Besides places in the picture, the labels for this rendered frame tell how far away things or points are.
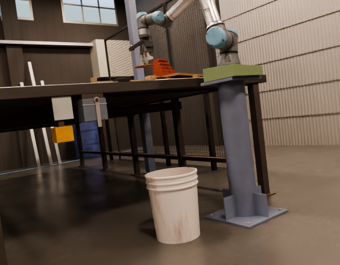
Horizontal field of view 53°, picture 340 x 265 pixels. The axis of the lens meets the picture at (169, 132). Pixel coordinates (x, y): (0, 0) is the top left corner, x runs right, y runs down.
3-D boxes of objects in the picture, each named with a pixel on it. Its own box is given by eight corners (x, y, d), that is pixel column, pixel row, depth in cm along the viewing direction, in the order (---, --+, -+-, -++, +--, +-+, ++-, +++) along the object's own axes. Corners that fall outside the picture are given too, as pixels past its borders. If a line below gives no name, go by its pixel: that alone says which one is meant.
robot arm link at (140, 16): (143, 10, 227) (133, 13, 232) (145, 27, 228) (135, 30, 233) (150, 12, 234) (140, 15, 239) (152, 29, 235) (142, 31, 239)
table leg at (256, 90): (276, 193, 263) (264, 82, 259) (265, 197, 256) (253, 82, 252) (263, 191, 273) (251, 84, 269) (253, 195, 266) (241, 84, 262)
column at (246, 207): (288, 211, 217) (274, 73, 213) (249, 228, 194) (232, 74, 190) (241, 203, 247) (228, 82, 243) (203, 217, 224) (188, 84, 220)
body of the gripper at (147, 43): (154, 52, 233) (152, 34, 232) (142, 52, 230) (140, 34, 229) (151, 54, 240) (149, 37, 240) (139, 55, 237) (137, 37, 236)
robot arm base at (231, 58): (246, 67, 213) (246, 50, 213) (227, 66, 206) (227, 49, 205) (230, 70, 226) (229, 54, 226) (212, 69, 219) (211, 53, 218)
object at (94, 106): (110, 125, 187) (106, 92, 186) (86, 128, 179) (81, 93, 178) (102, 126, 196) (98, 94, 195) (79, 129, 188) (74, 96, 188)
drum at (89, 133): (96, 154, 785) (91, 114, 781) (109, 155, 738) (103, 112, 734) (72, 159, 750) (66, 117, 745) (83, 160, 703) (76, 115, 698)
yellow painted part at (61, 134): (74, 140, 177) (68, 94, 176) (57, 143, 172) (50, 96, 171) (69, 141, 183) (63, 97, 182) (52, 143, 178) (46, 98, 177)
